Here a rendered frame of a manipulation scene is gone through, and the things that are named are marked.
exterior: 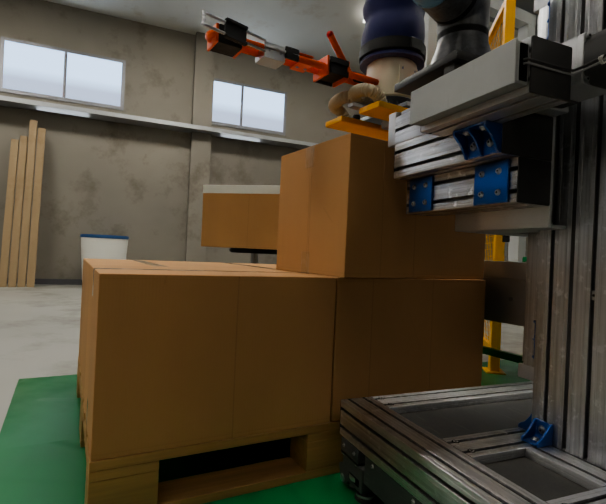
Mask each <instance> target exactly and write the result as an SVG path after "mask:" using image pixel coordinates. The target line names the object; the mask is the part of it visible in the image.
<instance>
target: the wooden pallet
mask: <svg viewBox="0 0 606 504"><path fill-rule="evenodd" d="M76 391H77V398H81V400H80V422H79V423H80V424H79V435H80V447H85V453H86V482H85V502H84V504H203V503H208V502H212V501H216V500H221V499H225V498H229V497H234V496H238V495H242V494H247V493H251V492H256V491H260V490H264V489H269V488H273V487H277V486H282V485H286V484H291V483H295V482H299V481H304V480H308V479H312V478H317V477H321V476H326V475H330V474H334V473H339V472H340V468H339V462H342V461H343V454H342V452H341V438H342V435H341V434H340V433H339V429H340V421H334V422H331V421H330V422H327V423H321V424H315V425H309V426H303V427H297V428H291V429H285V430H279V431H272V432H266V433H260V434H254V435H248V436H242V437H236V438H230V439H223V440H217V441H211V442H205V443H199V444H193V445H187V446H181V447H175V448H168V449H162V450H156V451H150V452H144V453H138V454H132V455H126V456H120V457H113V458H107V459H101V460H95V461H91V460H90V453H89V444H88V435H87V426H86V417H85V408H84V399H83V389H82V380H81V371H80V362H79V356H78V369H77V390H76ZM285 438H291V441H290V457H285V458H280V459H275V460H270V461H265V462H260V463H255V464H250V465H244V466H239V467H234V468H229V469H224V470H219V471H214V472H209V473H204V474H199V475H194V476H189V477H183V478H178V479H173V480H168V481H163V482H158V481H159V460H164V459H170V458H176V457H182V456H187V455H193V454H199V453H205V452H210V451H216V450H222V449H228V448H233V447H239V446H245V445H251V444H256V443H262V442H268V441H274V440H279V439H285Z"/></svg>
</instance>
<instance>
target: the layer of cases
mask: <svg viewBox="0 0 606 504"><path fill-rule="evenodd" d="M485 287H486V280H481V279H410V278H343V277H335V276H326V275H318V274H309V273H301V272H292V271H284V270H277V269H276V264H249V263H218V262H186V261H183V262H181V261H154V260H122V259H90V258H84V259H83V275H82V296H81V317H80V339H79V362H80V371H81V380H82V389H83V399H84V408H85V417H86V426H87V435H88V444H89V453H90V460H91V461H95V460H101V459H107V458H113V457H120V456H126V455H132V454H138V453H144V452H150V451H156V450H162V449H168V448H175V447H181V446H187V445H193V444H199V443H205V442H211V441H217V440H223V439H230V438H236V437H242V436H248V435H254V434H260V433H266V432H272V431H279V430H285V429H291V428H297V427H303V426H309V425H315V424H321V423H327V422H330V421H331V422H334V421H340V407H341V399H351V398H361V397H372V396H382V395H393V394H403V393H413V392H424V391H434V390H444V389H455V388H465V387H475V386H481V377H482V354H483V332H484V310H485Z"/></svg>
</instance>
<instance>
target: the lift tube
mask: <svg viewBox="0 0 606 504"><path fill-rule="evenodd" d="M424 16H425V11H424V10H423V9H422V8H421V7H420V6H418V5H417V4H415V3H414V1H413V0H366V1H365V4H364V6H363V19H364V22H365V28H364V31H363V34H362V38H361V47H362V46H363V45H364V44H365V43H367V42H368V41H370V40H372V39H375V38H378V37H383V36H389V35H403V36H409V37H412V36H413V37H415V38H418V39H420V40H422V41H423V43H424V42H425V21H424ZM384 57H404V58H408V59H410V60H412V61H413V62H414V63H415V64H416V65H417V69H418V71H420V70H421V69H423V68H424V65H425V64H424V59H423V57H422V56H421V55H420V54H419V53H417V52H415V51H412V50H407V49H400V48H393V49H383V50H378V51H375V52H372V53H370V54H368V55H366V56H365V57H364V58H363V59H362V60H361V63H360V70H361V71H362V72H363V73H364V74H366V75H367V66H368V65H369V64H370V63H371V62H373V61H374V60H377V59H380V58H384Z"/></svg>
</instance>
